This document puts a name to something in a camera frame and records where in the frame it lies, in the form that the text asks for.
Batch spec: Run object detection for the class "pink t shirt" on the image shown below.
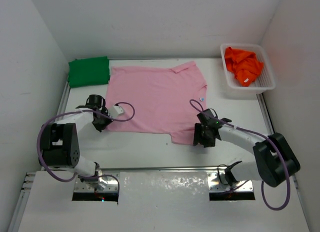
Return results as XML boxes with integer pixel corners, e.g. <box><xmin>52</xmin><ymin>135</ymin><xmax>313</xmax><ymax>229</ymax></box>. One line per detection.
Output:
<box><xmin>105</xmin><ymin>61</ymin><xmax>208</xmax><ymax>145</ymax></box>

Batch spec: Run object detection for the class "green t shirt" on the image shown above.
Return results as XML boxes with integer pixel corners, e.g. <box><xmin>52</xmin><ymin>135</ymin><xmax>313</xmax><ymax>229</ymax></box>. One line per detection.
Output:
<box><xmin>68</xmin><ymin>56</ymin><xmax>110</xmax><ymax>88</ymax></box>

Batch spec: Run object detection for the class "orange t shirt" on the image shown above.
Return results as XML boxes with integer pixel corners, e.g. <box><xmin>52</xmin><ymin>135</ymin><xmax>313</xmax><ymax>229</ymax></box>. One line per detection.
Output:
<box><xmin>224</xmin><ymin>47</ymin><xmax>264</xmax><ymax>87</ymax></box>

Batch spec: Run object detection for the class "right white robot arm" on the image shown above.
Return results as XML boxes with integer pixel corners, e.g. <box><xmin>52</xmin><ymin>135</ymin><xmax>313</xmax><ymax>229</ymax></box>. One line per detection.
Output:
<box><xmin>193</xmin><ymin>109</ymin><xmax>301</xmax><ymax>188</ymax></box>

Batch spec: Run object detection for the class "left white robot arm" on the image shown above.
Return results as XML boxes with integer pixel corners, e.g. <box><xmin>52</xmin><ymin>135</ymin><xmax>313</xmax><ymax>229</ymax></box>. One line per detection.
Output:
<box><xmin>37</xmin><ymin>95</ymin><xmax>112</xmax><ymax>182</ymax></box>

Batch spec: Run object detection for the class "white plastic basket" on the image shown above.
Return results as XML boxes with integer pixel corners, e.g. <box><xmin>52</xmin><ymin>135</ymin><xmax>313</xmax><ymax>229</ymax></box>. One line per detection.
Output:
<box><xmin>220</xmin><ymin>43</ymin><xmax>276</xmax><ymax>96</ymax></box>

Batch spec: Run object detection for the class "white front cover panel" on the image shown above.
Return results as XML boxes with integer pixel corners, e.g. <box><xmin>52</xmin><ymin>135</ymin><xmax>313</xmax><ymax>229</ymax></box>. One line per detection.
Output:
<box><xmin>19</xmin><ymin>171</ymin><xmax>308</xmax><ymax>232</ymax></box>

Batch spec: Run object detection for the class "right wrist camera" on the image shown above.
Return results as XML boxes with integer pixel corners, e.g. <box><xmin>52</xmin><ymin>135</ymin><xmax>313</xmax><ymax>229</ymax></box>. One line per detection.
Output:
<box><xmin>197</xmin><ymin>108</ymin><xmax>218</xmax><ymax>124</ymax></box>

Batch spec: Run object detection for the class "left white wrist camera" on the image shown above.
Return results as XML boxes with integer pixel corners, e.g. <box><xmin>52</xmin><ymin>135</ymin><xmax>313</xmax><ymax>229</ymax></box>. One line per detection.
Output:
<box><xmin>108</xmin><ymin>105</ymin><xmax>125</xmax><ymax>119</ymax></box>

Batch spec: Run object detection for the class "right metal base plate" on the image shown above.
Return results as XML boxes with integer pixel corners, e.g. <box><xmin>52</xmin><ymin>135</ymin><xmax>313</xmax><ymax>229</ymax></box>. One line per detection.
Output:
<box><xmin>207</xmin><ymin>170</ymin><xmax>254</xmax><ymax>193</ymax></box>

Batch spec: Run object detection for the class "metal base plate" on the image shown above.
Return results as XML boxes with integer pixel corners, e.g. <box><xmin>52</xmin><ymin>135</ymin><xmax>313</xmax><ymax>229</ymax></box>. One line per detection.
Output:
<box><xmin>207</xmin><ymin>170</ymin><xmax>254</xmax><ymax>193</ymax></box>
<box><xmin>73</xmin><ymin>171</ymin><xmax>120</xmax><ymax>193</ymax></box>

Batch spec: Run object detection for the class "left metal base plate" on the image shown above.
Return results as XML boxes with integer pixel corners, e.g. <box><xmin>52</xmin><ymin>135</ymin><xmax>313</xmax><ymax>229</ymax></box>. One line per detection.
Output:
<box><xmin>73</xmin><ymin>171</ymin><xmax>120</xmax><ymax>193</ymax></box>

